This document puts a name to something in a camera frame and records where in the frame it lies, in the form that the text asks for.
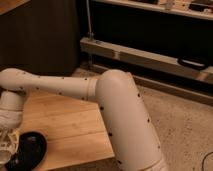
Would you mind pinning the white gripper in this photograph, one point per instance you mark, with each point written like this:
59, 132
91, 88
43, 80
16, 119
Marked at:
8, 120

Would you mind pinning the white plastic bottle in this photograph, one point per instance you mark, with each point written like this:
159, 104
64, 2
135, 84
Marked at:
9, 142

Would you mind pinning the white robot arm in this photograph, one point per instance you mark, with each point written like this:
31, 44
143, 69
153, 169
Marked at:
133, 138

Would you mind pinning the black ceramic bowl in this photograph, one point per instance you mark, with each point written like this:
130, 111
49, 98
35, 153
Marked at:
31, 151

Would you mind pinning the light wooden table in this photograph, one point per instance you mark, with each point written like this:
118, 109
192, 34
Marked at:
73, 129

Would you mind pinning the metal pole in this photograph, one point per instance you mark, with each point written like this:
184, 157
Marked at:
90, 31

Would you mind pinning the long wooden beam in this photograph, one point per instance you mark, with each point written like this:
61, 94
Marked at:
145, 59

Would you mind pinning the black flat object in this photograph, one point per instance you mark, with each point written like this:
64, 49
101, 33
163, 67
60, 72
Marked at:
192, 65

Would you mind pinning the wooden shelf with items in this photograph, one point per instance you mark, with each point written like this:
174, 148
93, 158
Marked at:
177, 7

